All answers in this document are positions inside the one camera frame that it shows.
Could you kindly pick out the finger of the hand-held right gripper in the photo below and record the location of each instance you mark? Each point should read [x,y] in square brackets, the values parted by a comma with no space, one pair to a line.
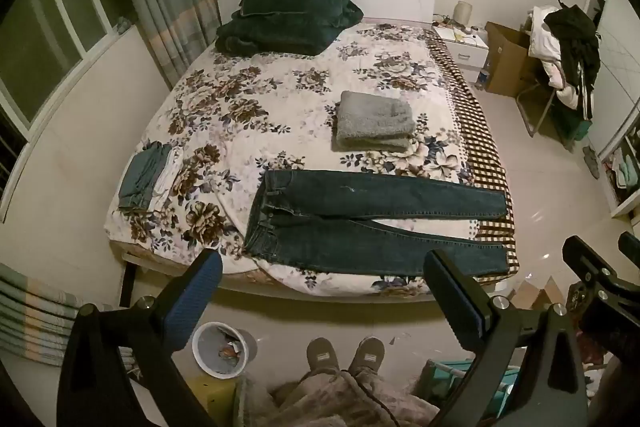
[631,244]
[595,264]

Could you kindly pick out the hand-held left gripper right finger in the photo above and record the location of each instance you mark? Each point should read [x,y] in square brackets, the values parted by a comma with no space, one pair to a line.
[450,294]

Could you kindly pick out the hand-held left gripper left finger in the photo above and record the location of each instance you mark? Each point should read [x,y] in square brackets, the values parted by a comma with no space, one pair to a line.
[205,277]

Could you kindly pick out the dark blue jeans pants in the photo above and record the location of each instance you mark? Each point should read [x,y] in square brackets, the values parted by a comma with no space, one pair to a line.
[310,237]

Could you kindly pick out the flat cardboard piece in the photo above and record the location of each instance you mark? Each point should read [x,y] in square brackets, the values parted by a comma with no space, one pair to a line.
[547,294]

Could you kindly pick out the white trash bin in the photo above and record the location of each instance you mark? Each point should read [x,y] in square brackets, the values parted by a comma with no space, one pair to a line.
[205,352]

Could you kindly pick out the teal and white rack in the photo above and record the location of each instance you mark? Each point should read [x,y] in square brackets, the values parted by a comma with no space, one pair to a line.
[450,369]

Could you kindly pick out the grey floor slipper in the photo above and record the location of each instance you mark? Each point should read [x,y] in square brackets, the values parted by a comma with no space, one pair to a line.
[591,162]

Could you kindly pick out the grey plush slipper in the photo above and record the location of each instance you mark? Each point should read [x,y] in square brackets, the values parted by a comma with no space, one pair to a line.
[367,354]
[322,357]

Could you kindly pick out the folded white cloth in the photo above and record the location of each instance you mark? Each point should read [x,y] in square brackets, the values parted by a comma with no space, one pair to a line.
[167,174]

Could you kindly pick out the folded teal clothes stack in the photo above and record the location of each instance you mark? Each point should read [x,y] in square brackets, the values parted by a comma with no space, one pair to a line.
[142,177]

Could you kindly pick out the yellow box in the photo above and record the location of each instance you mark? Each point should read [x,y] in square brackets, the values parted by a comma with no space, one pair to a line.
[215,399]

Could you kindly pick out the green plastic bin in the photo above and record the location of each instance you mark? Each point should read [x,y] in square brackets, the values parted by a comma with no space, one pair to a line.
[581,129]

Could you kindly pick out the brown checkered blanket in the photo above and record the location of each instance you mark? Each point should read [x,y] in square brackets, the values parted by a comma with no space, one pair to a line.
[480,142]

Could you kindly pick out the metal folding chair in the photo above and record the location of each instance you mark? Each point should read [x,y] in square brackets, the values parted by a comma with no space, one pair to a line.
[532,119]

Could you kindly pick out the floral printed blanket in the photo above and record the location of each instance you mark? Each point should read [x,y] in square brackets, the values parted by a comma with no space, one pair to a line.
[280,107]

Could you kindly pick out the white wardrobe shelf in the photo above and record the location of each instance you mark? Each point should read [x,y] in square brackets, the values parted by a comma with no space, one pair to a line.
[620,57]

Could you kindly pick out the folded grey towel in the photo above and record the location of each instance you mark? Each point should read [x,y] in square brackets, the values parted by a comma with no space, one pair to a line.
[375,119]

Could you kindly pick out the black garment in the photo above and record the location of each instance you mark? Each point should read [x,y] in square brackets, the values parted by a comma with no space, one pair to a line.
[575,37]

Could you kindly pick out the plastic water bottle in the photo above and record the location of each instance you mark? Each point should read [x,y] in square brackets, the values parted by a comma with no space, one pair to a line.
[483,79]

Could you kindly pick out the white clothes pile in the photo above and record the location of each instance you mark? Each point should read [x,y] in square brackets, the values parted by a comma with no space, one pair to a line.
[542,37]

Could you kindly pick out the open cardboard box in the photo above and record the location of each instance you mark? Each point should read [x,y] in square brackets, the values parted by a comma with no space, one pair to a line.
[505,57]

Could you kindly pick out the metal window grille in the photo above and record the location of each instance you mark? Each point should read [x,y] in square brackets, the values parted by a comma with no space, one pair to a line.
[7,157]

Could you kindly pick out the white nightstand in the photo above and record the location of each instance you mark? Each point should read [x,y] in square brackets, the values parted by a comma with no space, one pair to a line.
[467,54]

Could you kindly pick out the dark green plush blanket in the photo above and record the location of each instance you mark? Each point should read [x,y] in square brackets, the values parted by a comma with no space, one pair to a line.
[285,17]

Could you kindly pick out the white framed window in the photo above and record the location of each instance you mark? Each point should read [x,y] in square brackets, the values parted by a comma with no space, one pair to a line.
[55,22]

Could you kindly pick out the floral covered bed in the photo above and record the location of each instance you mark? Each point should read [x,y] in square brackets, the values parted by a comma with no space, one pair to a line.
[390,2]

